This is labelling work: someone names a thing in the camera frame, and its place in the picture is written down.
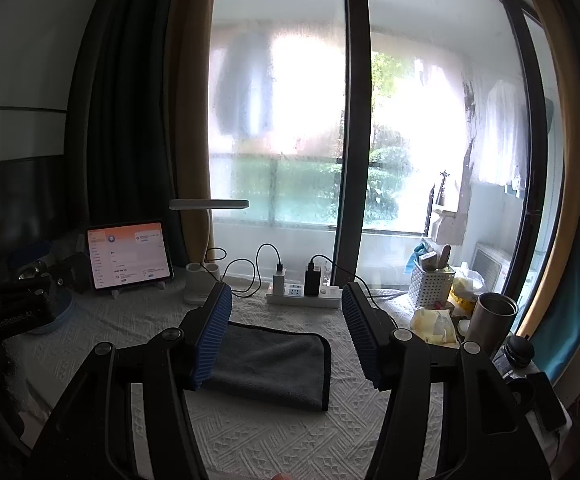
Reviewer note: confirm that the yellow plastic bag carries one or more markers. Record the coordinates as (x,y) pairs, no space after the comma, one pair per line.
(465,287)

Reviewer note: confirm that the white power strip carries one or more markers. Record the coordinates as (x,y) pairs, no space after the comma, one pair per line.
(304,296)

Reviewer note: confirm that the stainless steel tumbler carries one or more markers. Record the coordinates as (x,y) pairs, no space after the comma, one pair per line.
(490,325)

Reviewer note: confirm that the white charger plug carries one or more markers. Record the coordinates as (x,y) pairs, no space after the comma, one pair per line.
(279,280)

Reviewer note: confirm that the grey towel with black trim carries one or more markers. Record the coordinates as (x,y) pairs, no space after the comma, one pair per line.
(275,360)

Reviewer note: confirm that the black smartphone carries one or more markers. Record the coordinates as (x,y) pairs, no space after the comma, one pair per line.
(547,400)

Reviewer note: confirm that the yellow tissue pack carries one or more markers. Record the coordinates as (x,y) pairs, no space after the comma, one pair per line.
(435,327)

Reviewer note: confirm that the black water bottle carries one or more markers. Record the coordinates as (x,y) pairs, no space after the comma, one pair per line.
(515,357)

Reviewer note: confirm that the black charger plug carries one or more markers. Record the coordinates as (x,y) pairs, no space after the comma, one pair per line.
(313,280)

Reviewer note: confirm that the white textured table cover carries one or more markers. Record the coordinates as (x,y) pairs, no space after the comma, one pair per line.
(270,435)

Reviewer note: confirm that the teal curtain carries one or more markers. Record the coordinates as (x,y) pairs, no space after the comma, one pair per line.
(572,240)

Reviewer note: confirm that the white perforated storage basket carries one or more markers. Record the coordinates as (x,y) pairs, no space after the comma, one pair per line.
(431,285)

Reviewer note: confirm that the dark green curtain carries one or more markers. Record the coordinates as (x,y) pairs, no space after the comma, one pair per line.
(119,110)

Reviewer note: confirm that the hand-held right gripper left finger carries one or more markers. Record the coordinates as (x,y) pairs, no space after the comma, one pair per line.
(213,334)

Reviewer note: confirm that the white air conditioner unit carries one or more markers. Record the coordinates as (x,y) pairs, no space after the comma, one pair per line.
(490,266)

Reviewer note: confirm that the white desk lamp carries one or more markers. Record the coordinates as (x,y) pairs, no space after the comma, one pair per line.
(204,240)

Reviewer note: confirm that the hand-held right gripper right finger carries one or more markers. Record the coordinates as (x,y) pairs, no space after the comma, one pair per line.
(361,336)

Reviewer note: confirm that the tablet on white stand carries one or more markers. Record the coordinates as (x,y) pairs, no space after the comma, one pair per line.
(128,255)

